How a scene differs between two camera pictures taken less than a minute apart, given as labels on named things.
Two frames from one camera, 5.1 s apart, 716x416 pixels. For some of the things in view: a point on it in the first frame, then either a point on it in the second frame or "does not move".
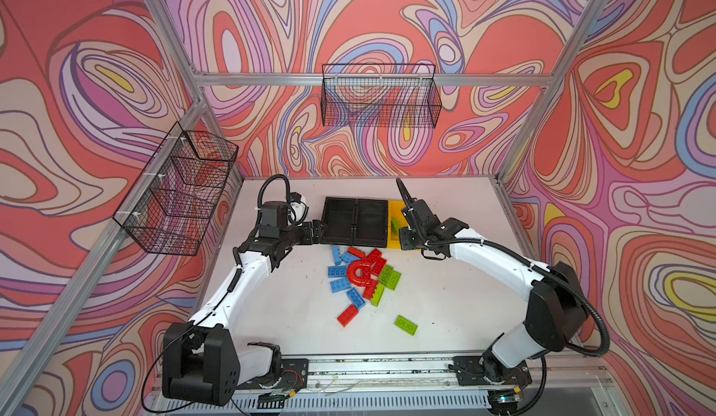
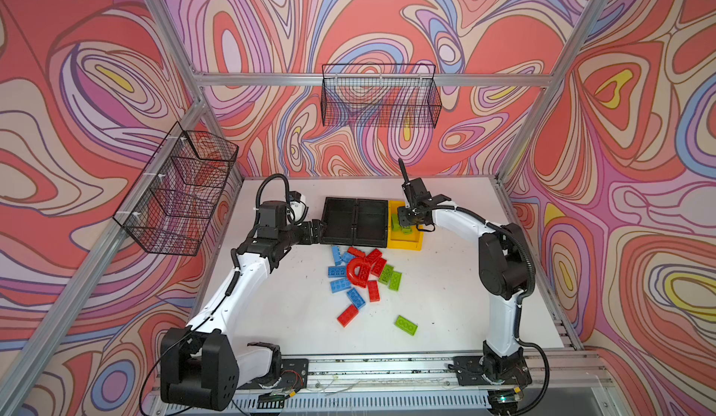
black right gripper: (405, 238) to (405, 220)
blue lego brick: (339, 285) does not move
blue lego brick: (337, 271) does not move
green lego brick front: (406, 325) does not move
